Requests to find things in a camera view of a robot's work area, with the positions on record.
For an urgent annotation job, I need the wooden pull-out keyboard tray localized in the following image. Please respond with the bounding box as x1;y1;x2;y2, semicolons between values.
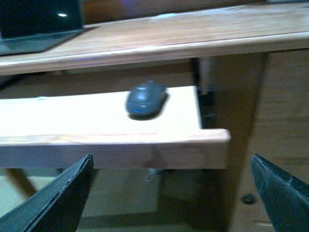
0;86;231;169

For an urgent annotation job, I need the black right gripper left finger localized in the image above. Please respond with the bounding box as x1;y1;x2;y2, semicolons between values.
0;154;94;232

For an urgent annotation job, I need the dark grey computer mouse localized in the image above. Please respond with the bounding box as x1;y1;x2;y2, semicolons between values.
125;81;168;118

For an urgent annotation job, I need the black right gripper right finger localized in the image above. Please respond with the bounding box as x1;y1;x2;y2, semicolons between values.
250;154;309;232

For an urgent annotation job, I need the wooden desk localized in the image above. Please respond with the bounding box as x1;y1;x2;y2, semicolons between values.
0;0;309;232

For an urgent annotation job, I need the grey open laptop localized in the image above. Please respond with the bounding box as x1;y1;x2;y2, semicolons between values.
0;0;85;56

